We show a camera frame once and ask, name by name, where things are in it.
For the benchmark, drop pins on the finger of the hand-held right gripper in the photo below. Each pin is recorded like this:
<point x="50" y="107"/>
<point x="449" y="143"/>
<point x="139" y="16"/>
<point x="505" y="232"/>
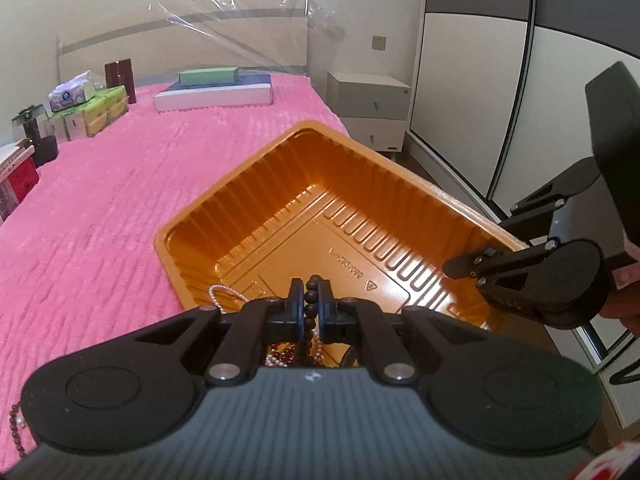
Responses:
<point x="540" y="205"/>
<point x="460" y="262"/>

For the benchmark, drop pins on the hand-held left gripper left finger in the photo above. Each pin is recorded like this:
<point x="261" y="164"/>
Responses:
<point x="295" y="310"/>

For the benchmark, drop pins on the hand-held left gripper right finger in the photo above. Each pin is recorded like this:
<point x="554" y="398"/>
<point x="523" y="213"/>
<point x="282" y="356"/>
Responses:
<point x="327" y="310"/>

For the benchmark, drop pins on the orange plastic tray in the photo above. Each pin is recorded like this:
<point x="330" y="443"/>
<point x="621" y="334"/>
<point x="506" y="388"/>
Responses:
<point x="310" y="200"/>

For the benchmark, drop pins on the person's right hand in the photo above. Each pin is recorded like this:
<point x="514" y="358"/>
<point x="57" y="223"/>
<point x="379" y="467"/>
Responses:
<point x="622" y="310"/>

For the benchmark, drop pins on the grey white wardrobe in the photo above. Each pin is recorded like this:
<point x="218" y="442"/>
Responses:
<point x="475" y="85"/>

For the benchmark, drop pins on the white grey nightstand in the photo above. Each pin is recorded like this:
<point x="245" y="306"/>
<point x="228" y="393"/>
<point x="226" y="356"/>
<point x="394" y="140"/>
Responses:
<point x="367" y="105"/>

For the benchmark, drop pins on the pink ribbed blanket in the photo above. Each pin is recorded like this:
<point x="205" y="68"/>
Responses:
<point x="100" y="240"/>

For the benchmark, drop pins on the white long box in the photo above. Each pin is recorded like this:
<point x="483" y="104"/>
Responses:
<point x="215" y="99"/>

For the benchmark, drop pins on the blue flat box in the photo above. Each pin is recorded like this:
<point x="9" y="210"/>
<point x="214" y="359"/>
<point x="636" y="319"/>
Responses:
<point x="255" y="80"/>

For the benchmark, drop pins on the green long box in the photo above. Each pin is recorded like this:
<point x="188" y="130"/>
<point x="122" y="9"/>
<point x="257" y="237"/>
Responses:
<point x="210" y="76"/>

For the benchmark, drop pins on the red white patterned clothing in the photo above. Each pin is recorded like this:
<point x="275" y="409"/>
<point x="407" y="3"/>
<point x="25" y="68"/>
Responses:
<point x="615" y="462"/>

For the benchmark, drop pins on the white bed headboard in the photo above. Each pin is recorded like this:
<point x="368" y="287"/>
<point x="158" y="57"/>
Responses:
<point x="200" y="45"/>

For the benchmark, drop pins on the dark red box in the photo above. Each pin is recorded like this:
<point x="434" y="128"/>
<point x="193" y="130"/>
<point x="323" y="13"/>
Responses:
<point x="120" y="80"/>

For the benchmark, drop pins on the white small box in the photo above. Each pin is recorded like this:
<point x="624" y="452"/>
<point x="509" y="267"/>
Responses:
<point x="67" y="127"/>

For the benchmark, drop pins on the floral patterned box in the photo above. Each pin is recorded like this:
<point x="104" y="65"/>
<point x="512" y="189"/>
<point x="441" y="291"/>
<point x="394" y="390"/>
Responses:
<point x="7" y="200"/>

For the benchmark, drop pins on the blue white tissue pack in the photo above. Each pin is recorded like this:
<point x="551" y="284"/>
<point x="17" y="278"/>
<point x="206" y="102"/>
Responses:
<point x="72" y="95"/>

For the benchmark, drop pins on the wall socket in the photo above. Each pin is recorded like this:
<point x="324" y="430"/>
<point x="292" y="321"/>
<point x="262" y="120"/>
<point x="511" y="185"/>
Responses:
<point x="379" y="43"/>

